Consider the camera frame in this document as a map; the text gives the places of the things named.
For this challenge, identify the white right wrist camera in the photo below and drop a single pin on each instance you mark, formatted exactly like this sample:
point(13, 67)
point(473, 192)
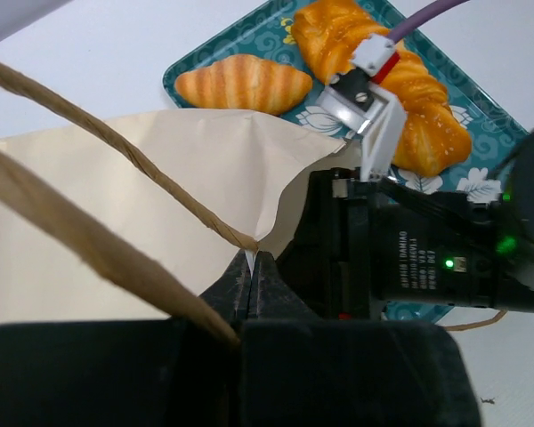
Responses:
point(355, 99)

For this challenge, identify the beige paper bag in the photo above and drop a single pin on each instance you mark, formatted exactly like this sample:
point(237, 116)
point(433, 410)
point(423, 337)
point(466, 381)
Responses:
point(148, 209)

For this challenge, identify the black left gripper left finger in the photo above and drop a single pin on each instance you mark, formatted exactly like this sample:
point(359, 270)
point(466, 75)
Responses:
point(165, 372)

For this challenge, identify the striped fake croissant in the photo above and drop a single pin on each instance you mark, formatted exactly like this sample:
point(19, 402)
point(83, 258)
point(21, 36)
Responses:
point(244, 81)

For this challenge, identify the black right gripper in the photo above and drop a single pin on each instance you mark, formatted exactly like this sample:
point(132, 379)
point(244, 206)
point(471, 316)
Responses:
point(361, 249)

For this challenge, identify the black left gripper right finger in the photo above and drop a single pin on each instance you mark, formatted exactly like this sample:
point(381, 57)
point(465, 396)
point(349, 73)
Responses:
point(354, 373)

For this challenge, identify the orange twisted fake bread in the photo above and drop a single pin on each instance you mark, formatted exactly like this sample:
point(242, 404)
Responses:
point(328, 32)

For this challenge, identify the teal floral tray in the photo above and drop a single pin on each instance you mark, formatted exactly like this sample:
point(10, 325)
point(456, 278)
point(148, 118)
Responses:
point(245, 39)

